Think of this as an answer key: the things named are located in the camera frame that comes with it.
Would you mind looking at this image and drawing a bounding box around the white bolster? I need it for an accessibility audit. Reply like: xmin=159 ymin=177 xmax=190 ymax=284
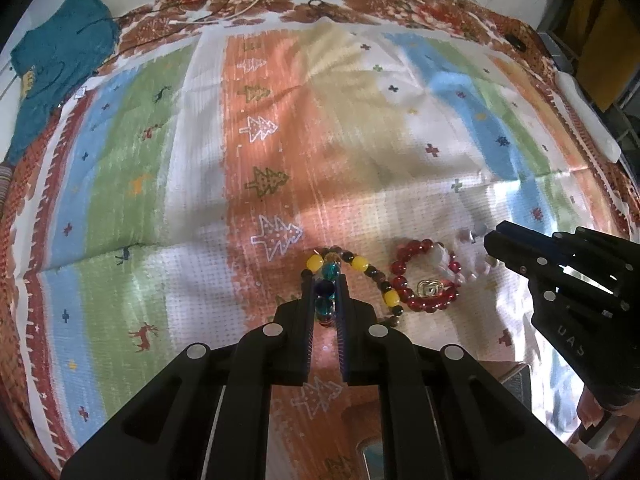
xmin=554 ymin=71 xmax=623 ymax=164

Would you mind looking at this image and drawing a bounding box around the teal knitted garment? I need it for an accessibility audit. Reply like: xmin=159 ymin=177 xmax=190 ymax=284
xmin=9 ymin=0 xmax=122 ymax=167

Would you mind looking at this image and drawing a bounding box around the cardboard box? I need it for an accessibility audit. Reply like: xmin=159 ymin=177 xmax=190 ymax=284
xmin=479 ymin=360 xmax=534 ymax=412

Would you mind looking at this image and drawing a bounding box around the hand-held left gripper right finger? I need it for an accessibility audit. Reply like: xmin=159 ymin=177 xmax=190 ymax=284
xmin=337 ymin=274 xmax=589 ymax=480

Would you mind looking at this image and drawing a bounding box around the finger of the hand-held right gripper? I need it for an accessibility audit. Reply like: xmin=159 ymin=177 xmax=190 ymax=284
xmin=483 ymin=232 xmax=640 ymax=397
xmin=492 ymin=220 xmax=640 ymax=317

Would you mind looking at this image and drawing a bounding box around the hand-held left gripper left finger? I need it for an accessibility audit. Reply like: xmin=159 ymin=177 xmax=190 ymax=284
xmin=60 ymin=269 xmax=316 ymax=480

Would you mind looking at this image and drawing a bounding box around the gold ring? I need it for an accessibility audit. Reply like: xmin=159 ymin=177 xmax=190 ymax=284
xmin=417 ymin=279 xmax=447 ymax=302

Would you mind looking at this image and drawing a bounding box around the striped printed blanket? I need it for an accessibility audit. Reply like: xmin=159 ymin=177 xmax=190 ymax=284
xmin=10 ymin=24 xmax=632 ymax=480

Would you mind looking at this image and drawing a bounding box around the striped patterned blanket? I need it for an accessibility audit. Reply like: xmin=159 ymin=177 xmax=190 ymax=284
xmin=0 ymin=0 xmax=640 ymax=480

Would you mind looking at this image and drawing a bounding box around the yellow and brown bead bracelet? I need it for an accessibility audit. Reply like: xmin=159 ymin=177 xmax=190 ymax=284
xmin=305 ymin=246 xmax=404 ymax=329

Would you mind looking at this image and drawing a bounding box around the yellow panel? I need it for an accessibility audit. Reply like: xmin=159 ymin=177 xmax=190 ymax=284
xmin=569 ymin=0 xmax=640 ymax=112

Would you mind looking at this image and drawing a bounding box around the blue glass bead bracelet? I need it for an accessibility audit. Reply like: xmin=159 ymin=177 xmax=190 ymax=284
xmin=314 ymin=259 xmax=342 ymax=329

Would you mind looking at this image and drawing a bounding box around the white bead bracelet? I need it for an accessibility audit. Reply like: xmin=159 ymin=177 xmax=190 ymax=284
xmin=434 ymin=227 xmax=497 ymax=287

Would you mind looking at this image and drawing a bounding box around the red bead bracelet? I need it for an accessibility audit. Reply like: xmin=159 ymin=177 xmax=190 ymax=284
xmin=390 ymin=239 xmax=462 ymax=314

